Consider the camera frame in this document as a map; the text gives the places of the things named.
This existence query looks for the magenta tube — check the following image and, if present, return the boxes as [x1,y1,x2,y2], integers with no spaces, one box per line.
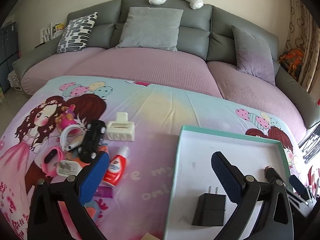
[94,186,113,198]

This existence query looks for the red white bottle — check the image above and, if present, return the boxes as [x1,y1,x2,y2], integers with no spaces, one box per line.
[103,146,130,187]

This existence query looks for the white power adapter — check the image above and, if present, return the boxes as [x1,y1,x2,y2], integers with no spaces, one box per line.
[56,160,82,177]

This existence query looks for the black power adapter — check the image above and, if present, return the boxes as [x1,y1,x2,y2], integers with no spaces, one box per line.
[192,186,226,227]

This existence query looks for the white smart watch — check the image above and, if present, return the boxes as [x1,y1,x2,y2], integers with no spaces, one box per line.
[60,125,85,152]

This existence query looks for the pink smart watch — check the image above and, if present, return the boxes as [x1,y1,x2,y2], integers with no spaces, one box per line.
[41,146,65,179]

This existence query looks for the black toy car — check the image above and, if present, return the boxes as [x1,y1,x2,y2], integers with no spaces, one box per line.
[77,120,106,164]

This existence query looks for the pink puppy toy figure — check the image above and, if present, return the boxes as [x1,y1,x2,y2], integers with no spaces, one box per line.
[55,104,76,133]

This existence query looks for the operator hand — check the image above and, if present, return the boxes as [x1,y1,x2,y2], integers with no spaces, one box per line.
[141,232,159,240]

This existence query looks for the teal white tray box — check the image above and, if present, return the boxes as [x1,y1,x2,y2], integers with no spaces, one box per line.
[164,126,294,239]

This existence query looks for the cartoon printed bed sheet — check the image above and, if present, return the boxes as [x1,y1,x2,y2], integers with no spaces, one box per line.
[1,76,319,239]

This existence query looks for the white plastic holder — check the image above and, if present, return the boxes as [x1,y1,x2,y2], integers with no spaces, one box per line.
[106,112,135,141]

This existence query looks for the orange decoration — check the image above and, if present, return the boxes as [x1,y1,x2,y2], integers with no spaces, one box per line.
[279,48,304,81]

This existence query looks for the grey purple pillow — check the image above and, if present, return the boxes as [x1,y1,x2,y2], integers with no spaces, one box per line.
[232,25,275,85]

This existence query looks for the grey sofa with pink cover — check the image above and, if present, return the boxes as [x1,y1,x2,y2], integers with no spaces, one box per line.
[13,0,319,137]

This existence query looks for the patterned curtain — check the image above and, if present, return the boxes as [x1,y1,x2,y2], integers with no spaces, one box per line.
[285,0,319,94]

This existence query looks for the black white patterned pillow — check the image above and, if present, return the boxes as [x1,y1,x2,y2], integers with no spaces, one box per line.
[56,12,99,54]

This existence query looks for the books on side shelf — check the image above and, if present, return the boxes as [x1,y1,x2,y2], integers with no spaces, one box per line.
[40,23,65,43]

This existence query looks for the light grey pillow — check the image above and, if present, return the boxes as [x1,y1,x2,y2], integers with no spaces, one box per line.
[117,7,183,51]

